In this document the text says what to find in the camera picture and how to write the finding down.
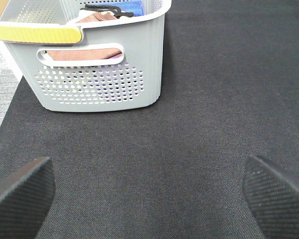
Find blue cloth in basket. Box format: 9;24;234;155
113;0;146;16

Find brown towel in basket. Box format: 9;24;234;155
43;18;122;61

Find black fabric table mat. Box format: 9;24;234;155
0;0;299;239

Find grey perforated laundry basket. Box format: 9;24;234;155
0;0;171;112

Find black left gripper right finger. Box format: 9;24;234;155
243;155;299;239

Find white cloth in basket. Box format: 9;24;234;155
78;10;128;22

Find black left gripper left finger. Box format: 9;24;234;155
0;157;55;239

